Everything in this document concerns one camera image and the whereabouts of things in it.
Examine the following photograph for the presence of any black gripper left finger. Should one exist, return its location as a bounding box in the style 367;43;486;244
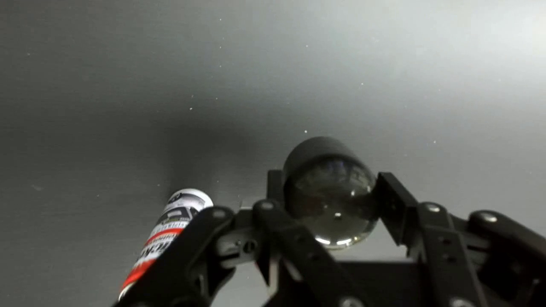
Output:
113;170;365;307

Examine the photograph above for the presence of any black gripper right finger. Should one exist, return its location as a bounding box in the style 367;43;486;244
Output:
374;172;546;307

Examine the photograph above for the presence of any red white spray can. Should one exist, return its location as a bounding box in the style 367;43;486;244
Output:
118;188;213;298

